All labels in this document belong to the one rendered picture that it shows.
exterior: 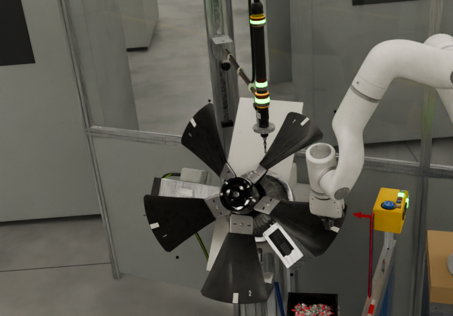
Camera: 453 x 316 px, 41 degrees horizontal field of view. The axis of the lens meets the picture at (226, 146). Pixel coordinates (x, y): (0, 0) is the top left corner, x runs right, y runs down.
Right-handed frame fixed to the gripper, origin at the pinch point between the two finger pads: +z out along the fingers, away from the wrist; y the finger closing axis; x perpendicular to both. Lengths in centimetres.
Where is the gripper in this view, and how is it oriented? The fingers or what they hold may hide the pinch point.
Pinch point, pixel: (328, 222)
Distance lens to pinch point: 194.9
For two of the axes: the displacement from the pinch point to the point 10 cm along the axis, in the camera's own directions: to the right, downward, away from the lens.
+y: -9.2, -1.1, 3.8
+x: -3.5, 6.8, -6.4
